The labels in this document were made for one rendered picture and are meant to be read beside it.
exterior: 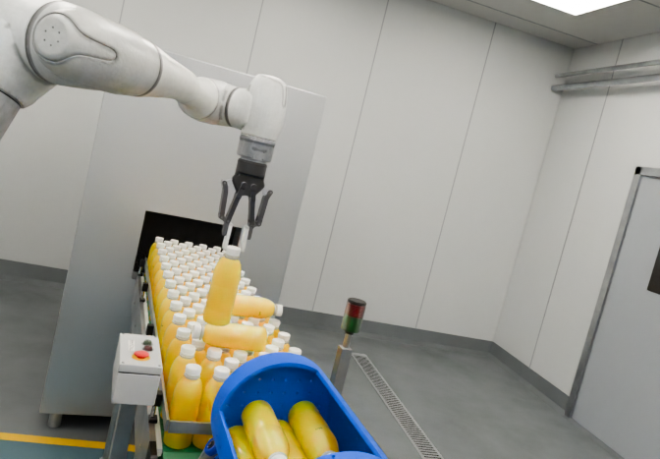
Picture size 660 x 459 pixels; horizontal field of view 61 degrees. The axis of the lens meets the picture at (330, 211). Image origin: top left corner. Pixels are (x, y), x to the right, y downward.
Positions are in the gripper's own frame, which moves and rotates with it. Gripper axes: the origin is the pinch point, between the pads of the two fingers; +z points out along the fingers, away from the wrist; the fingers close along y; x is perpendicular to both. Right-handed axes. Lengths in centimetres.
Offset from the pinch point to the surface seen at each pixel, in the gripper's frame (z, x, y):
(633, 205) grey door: -45, 205, 367
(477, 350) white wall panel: 141, 348, 371
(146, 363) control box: 32.9, -5.1, -15.6
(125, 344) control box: 32.9, 5.2, -20.6
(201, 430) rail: 46.7, -10.1, 0.0
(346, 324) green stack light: 25, 19, 46
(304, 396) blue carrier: 29.5, -24.3, 18.5
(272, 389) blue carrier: 28.4, -24.2, 10.3
